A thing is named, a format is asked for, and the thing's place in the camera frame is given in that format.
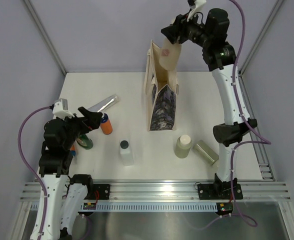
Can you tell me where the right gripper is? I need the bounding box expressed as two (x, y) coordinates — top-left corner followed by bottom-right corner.
(162, 8), (213, 49)

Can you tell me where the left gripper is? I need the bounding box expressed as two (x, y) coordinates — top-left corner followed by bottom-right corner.
(58, 106), (102, 150)

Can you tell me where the orange pump bottle blue top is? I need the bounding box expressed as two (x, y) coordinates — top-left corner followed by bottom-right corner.
(100, 113), (113, 135)

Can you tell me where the cream canvas tote bag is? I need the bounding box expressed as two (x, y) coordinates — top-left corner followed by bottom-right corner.
(143, 41), (179, 132)

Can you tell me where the white bottle black cap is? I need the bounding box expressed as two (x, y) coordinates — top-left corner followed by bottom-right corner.
(119, 139), (134, 166)

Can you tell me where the pale green bottle white cap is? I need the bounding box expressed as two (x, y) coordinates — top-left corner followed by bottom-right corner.
(174, 134), (192, 159)

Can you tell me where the olive green clear bottle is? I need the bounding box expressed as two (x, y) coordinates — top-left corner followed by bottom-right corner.
(192, 140), (219, 166)

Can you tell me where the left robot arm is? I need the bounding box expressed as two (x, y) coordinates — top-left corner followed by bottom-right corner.
(30, 107), (103, 240)

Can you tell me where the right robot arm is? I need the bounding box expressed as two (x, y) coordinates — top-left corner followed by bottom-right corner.
(161, 8), (258, 200)

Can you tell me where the silver squeeze tube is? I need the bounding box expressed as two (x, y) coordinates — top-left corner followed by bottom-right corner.
(87, 94), (120, 113)

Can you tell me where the small orange bottle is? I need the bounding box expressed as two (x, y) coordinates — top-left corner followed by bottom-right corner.
(70, 145), (77, 157)

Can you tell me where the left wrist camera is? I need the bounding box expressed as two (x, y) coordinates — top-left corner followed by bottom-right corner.
(52, 98), (75, 120)

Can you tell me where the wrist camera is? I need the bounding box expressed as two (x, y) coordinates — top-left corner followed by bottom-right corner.
(52, 98), (75, 120)
(187, 0), (207, 22)

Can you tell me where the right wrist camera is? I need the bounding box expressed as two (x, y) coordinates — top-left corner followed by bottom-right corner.
(187, 0), (207, 22)

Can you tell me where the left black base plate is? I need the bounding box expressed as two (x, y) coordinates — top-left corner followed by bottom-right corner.
(85, 184), (111, 201)

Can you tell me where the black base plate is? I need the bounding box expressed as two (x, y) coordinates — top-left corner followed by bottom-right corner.
(197, 182), (244, 200)
(85, 184), (111, 201)

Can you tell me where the white slotted cable duct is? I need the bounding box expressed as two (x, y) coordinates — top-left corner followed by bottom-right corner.
(30, 201), (218, 212)

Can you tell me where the aluminium frame post right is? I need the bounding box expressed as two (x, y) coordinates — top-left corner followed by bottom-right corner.
(238, 0), (286, 77)

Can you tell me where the aluminium frame post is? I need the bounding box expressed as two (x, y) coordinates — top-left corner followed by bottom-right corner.
(22, 0), (68, 76)
(238, 0), (286, 77)

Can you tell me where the aluminium frame post left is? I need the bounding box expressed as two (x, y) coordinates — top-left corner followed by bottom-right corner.
(22, 0), (68, 76)

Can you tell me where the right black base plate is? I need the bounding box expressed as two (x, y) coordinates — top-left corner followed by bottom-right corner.
(197, 182), (244, 200)

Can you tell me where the aluminium mounting rail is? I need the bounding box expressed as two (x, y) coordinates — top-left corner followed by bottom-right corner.
(19, 181), (292, 202)

